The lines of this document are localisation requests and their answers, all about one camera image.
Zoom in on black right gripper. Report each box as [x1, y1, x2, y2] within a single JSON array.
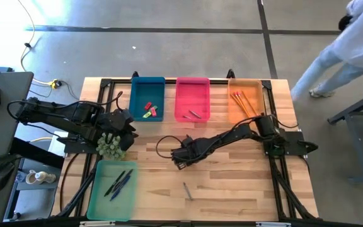
[[170, 135, 202, 172]]

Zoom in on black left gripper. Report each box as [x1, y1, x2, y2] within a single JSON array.
[[98, 108, 139, 140]]

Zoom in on purple pen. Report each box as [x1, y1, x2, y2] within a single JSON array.
[[112, 168, 134, 192]]

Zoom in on slim black pen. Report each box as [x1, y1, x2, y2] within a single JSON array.
[[103, 170, 127, 198]]

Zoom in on blue pen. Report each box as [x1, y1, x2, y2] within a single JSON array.
[[110, 175, 131, 202]]

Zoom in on green potted succulent plant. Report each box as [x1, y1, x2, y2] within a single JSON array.
[[96, 132, 129, 161]]

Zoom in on blue plastic bin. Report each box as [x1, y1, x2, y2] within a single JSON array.
[[129, 76, 166, 122]]

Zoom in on pink plastic bin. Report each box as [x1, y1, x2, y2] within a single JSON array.
[[174, 77, 211, 123]]

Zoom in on orange plastic bin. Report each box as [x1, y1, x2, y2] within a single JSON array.
[[227, 78, 267, 124]]

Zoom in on green plastic bin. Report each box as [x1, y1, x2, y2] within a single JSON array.
[[86, 159, 139, 221]]

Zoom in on black desk support beam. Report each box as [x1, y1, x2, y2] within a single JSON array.
[[11, 137, 65, 170]]

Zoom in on grey desk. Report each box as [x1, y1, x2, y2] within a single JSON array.
[[0, 71, 35, 159]]

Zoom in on black computer mouse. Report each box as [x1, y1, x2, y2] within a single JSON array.
[[0, 160, 16, 192]]

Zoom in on grey metal table legs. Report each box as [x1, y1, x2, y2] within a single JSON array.
[[327, 86, 363, 187]]

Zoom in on person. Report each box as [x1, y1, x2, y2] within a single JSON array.
[[290, 0, 363, 102]]

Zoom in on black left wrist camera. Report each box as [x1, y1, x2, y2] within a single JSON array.
[[118, 136, 135, 152]]

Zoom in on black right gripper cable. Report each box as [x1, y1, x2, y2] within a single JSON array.
[[155, 135, 184, 160]]

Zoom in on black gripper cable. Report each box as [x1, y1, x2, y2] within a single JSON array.
[[155, 135, 184, 160], [101, 90, 124, 112]]

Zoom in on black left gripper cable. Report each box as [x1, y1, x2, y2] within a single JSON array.
[[101, 90, 124, 112]]

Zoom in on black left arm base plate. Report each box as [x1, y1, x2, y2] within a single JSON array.
[[56, 135, 100, 154]]

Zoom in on black aluminium table frame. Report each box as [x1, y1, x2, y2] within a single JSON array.
[[54, 68, 320, 221]]

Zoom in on black floor cable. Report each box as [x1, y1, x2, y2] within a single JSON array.
[[28, 80, 81, 102]]

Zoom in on dark curved cable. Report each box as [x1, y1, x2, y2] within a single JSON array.
[[59, 153, 79, 212]]

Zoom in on yellow floor cable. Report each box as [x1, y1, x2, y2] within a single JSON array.
[[16, 0, 54, 86]]

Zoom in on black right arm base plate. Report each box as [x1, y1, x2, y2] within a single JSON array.
[[262, 131, 320, 158]]

